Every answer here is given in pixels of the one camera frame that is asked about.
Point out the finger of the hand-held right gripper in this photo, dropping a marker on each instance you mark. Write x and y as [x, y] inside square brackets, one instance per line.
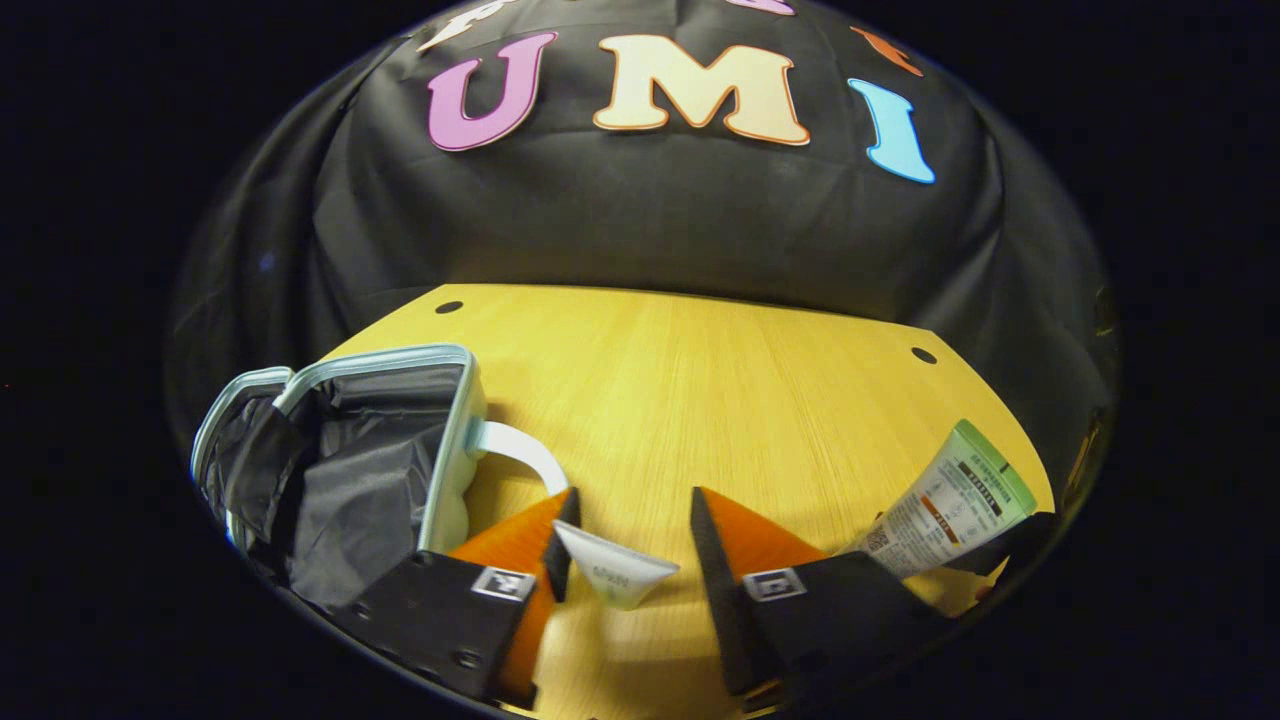
[1010, 545]

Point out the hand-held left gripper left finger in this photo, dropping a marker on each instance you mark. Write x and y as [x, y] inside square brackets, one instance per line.
[565, 545]

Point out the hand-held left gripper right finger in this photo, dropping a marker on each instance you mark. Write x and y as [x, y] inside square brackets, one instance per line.
[715, 590]

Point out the white skincare tube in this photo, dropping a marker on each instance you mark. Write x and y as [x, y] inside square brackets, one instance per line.
[615, 575]

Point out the green cap skincare tube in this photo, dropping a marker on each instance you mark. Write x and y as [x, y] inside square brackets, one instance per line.
[950, 500]

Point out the pale blue small suitcase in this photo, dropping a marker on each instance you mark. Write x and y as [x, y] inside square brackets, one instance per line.
[360, 470]

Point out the black backdrop cloth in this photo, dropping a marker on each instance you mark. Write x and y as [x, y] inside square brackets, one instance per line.
[640, 220]

